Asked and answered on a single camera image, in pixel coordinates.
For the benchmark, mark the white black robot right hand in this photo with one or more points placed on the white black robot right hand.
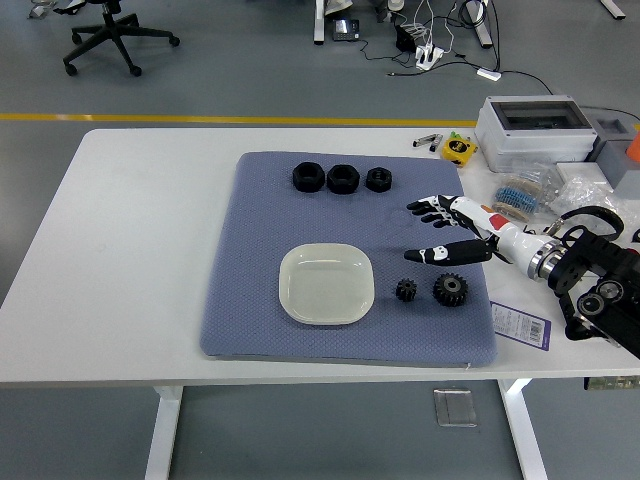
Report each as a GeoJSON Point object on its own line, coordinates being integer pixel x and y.
{"type": "Point", "coordinates": [510, 240]}

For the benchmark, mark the large black gear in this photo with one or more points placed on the large black gear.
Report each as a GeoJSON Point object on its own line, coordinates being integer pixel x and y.
{"type": "Point", "coordinates": [451, 290]}

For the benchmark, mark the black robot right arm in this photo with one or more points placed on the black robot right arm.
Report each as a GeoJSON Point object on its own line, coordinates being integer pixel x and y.
{"type": "Point", "coordinates": [600, 260]}

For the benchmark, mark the white flat box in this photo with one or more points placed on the white flat box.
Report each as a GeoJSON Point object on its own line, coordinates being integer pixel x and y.
{"type": "Point", "coordinates": [575, 171]}

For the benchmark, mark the grey plastic box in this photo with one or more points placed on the grey plastic box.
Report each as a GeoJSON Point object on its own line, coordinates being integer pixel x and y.
{"type": "Point", "coordinates": [612, 150]}

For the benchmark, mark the small black hex nut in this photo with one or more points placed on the small black hex nut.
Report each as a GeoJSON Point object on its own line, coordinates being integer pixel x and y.
{"type": "Point", "coordinates": [379, 179]}

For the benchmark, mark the large black hex nut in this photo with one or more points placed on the large black hex nut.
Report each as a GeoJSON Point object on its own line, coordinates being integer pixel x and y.
{"type": "Point", "coordinates": [308, 177]}
{"type": "Point", "coordinates": [343, 179]}

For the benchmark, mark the bag of blue resistors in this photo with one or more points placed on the bag of blue resistors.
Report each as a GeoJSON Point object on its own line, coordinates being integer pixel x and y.
{"type": "Point", "coordinates": [520, 197]}

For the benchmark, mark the bag of white plastic parts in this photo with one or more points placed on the bag of white plastic parts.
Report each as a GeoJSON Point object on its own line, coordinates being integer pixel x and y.
{"type": "Point", "coordinates": [580, 195]}

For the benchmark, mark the purple white label card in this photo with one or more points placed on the purple white label card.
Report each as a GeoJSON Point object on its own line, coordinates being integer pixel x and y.
{"type": "Point", "coordinates": [520, 325]}

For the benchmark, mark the yellow tape measure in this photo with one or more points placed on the yellow tape measure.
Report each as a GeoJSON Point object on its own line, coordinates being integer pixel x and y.
{"type": "Point", "coordinates": [457, 150]}

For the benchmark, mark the small black gear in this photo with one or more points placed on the small black gear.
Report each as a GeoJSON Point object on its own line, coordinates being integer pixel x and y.
{"type": "Point", "coordinates": [406, 290]}

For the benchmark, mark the silver black small tool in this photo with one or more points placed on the silver black small tool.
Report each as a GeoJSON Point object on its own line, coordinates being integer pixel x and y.
{"type": "Point", "coordinates": [427, 140]}

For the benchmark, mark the orange object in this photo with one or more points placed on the orange object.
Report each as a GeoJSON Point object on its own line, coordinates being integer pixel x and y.
{"type": "Point", "coordinates": [635, 149]}

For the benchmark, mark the white power adapter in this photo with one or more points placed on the white power adapter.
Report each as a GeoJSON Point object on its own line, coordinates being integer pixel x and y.
{"type": "Point", "coordinates": [488, 74]}

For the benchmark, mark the green circuit board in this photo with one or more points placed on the green circuit board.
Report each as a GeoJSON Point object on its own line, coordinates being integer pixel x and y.
{"type": "Point", "coordinates": [612, 383]}

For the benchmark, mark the white square plate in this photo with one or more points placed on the white square plate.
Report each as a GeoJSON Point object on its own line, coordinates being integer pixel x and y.
{"type": "Point", "coordinates": [325, 285]}

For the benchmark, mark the white table leg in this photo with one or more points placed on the white table leg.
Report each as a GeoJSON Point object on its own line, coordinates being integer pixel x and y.
{"type": "Point", "coordinates": [162, 435]}
{"type": "Point", "coordinates": [522, 430]}

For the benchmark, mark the white power strip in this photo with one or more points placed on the white power strip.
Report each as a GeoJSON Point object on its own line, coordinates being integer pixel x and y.
{"type": "Point", "coordinates": [429, 56]}

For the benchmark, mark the white desk leg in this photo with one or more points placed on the white desk leg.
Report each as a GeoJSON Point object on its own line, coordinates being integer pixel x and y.
{"type": "Point", "coordinates": [319, 20]}
{"type": "Point", "coordinates": [482, 27]}

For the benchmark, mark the blue-grey textured mat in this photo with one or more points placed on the blue-grey textured mat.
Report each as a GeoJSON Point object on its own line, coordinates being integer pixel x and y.
{"type": "Point", "coordinates": [260, 225]}

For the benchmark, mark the white desk foot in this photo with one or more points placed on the white desk foot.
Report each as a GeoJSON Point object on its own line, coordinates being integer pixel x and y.
{"type": "Point", "coordinates": [614, 9]}

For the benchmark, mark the black desk phone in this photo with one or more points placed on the black desk phone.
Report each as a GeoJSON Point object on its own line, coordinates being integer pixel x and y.
{"type": "Point", "coordinates": [346, 29]}

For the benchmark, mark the black office chair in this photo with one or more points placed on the black office chair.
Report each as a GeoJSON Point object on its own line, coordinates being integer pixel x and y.
{"type": "Point", "coordinates": [112, 32]}

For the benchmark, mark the grey electrical enclosure box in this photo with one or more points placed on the grey electrical enclosure box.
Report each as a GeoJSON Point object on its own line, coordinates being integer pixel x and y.
{"type": "Point", "coordinates": [535, 140]}

